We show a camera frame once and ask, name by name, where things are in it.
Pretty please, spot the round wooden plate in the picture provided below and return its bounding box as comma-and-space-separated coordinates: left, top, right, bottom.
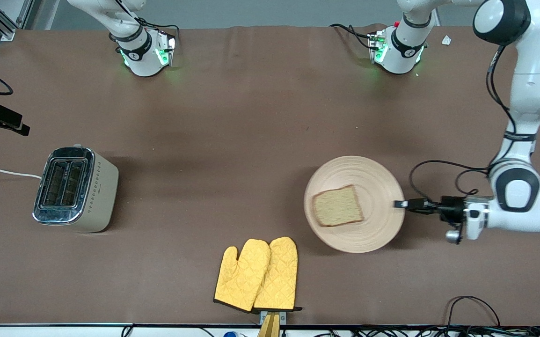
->
304, 156, 406, 254

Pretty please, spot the brown bread slice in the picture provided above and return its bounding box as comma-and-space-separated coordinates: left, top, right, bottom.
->
312, 184, 365, 228

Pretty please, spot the beige chrome two-slot toaster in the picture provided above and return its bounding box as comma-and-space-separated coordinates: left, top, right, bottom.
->
32, 144, 119, 234

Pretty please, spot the yellow quilted oven mitt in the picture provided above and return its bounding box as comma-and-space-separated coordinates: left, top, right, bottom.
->
213, 239, 271, 313
253, 236, 303, 312

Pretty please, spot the brown table cover mat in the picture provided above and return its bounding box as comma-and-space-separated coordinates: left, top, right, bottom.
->
0, 24, 540, 327

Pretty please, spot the white toaster power cord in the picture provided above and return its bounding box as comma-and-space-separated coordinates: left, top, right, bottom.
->
0, 167, 43, 180

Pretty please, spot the aluminium frame profile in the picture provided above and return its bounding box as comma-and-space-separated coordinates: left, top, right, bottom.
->
0, 0, 35, 42

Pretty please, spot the black looped cable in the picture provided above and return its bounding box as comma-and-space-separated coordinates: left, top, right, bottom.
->
446, 295, 501, 327

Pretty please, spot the black right arm base cable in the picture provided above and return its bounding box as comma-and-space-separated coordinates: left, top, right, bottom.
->
135, 17, 181, 48

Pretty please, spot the black arm base cable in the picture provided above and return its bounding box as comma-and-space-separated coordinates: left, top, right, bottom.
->
329, 23, 376, 50
135, 17, 181, 48

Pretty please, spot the black left arm base cable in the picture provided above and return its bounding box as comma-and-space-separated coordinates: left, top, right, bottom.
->
329, 23, 376, 50

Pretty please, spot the wooden stick with metal bracket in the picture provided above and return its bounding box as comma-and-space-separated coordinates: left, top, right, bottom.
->
256, 310, 287, 337

